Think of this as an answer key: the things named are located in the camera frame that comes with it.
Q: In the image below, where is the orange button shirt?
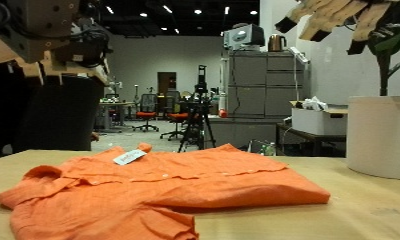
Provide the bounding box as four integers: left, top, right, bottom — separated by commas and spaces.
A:
0, 142, 332, 240

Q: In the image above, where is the white power strip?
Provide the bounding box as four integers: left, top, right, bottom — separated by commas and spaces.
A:
289, 46, 311, 64

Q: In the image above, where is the copper electric kettle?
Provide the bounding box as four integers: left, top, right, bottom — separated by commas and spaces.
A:
267, 33, 288, 53

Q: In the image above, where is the green leafy plant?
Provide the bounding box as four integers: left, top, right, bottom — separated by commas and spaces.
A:
366, 0, 400, 97

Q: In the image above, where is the grey boxy appliance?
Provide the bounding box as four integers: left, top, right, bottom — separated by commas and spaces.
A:
221, 23, 267, 52

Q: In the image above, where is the person in black shirt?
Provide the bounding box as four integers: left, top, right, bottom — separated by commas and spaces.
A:
0, 61, 106, 161

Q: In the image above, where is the grey filing cabinet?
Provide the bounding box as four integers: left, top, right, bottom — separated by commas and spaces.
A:
225, 49, 312, 119

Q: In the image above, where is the white crumpled plastic bag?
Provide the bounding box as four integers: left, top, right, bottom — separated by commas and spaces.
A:
301, 95, 331, 112

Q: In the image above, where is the grey office desk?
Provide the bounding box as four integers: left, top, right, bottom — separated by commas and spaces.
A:
98, 101, 138, 134

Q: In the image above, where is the brown door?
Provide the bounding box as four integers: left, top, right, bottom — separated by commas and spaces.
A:
156, 71, 177, 98

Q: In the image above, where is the white cardboard box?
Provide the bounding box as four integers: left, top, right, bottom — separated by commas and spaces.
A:
291, 99, 349, 136

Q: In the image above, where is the orange seat office chair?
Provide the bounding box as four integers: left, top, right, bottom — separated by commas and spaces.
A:
159, 89, 191, 141
132, 93, 160, 133

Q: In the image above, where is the dark side table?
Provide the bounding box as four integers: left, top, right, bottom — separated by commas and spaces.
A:
275, 122, 348, 157

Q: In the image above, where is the white round plant pot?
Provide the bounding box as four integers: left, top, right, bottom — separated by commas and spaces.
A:
345, 95, 400, 180

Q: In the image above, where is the grey low cabinet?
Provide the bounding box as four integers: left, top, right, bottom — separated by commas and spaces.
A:
207, 116, 284, 149

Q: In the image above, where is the white shirt tag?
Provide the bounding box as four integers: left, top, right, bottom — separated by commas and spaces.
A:
112, 149, 148, 166

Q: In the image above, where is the black camera tripod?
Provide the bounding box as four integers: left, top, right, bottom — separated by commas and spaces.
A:
177, 64, 217, 154

